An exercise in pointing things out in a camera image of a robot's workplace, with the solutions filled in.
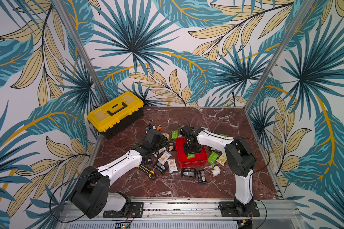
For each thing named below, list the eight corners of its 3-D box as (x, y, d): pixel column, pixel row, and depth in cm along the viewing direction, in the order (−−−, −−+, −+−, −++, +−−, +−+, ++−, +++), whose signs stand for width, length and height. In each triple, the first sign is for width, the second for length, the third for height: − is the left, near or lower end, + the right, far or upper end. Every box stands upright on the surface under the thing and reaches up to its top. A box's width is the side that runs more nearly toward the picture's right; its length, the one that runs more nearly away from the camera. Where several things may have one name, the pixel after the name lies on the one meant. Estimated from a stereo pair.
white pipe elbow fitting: (211, 176, 87) (212, 175, 84) (209, 167, 90) (210, 165, 88) (219, 176, 87) (221, 175, 84) (218, 167, 90) (219, 165, 88)
